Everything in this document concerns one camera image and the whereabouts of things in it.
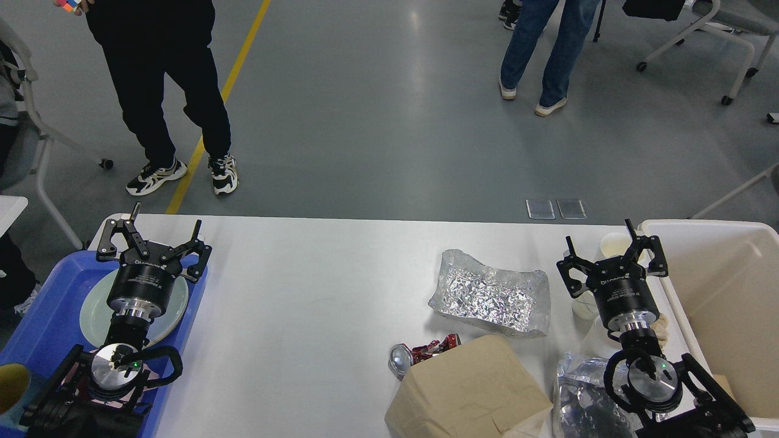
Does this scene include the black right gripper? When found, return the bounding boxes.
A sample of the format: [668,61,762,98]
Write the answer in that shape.
[556,219,669,332]

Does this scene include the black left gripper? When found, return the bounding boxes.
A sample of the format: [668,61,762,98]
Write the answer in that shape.
[96,202,213,320]

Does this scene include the green plate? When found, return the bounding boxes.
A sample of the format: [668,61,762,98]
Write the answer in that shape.
[80,268,189,347]

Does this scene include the pink mug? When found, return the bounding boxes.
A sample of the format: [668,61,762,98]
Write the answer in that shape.
[86,343,159,408]

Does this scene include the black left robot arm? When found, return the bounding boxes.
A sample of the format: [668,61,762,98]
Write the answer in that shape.
[2,206,212,437]

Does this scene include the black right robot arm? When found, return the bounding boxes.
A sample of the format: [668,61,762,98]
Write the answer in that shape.
[556,220,756,437]

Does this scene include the white paper cup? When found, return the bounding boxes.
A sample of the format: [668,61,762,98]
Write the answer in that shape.
[598,232,634,260]

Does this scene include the small clear plastic cup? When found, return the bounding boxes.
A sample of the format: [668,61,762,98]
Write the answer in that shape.
[572,291,600,321]

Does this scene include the clear floor plate right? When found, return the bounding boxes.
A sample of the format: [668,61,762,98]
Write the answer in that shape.
[556,199,587,221]

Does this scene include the clear floor plate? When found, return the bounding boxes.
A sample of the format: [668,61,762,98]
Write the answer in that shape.
[525,198,556,221]
[556,199,587,221]

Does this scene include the clear floor plate left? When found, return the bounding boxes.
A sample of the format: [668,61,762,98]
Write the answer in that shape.
[525,198,556,221]

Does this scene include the crumpled aluminium foil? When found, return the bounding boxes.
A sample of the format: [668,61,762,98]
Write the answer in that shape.
[428,249,551,338]

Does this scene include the white plastic bin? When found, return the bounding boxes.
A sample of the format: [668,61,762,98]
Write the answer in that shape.
[640,220,778,432]

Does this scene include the silver plastic bag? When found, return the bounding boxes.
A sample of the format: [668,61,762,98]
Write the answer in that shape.
[553,352,641,437]

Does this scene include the white office chair left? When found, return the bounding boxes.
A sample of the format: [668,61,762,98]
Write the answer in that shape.
[1,19,114,250]

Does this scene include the white office chair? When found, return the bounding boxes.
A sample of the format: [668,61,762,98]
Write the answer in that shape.
[1,19,114,250]
[593,0,779,106]

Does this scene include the brown paper bag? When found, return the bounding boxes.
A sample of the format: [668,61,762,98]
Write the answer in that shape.
[385,335,553,437]

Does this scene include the dark blue mug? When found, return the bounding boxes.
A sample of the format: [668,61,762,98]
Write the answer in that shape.
[1,363,47,429]

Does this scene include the person in black clothes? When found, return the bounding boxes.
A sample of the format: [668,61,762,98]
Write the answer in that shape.
[54,0,239,197]

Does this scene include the crushed red can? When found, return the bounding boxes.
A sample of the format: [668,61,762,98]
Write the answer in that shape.
[388,333,461,380]

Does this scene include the person in blue jeans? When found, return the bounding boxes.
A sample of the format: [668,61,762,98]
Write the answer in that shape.
[498,0,603,117]

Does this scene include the colourful puzzle cube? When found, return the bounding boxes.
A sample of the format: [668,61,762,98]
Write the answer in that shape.
[55,0,82,13]

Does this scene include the white office chair right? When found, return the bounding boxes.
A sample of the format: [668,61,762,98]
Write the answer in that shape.
[593,0,779,106]

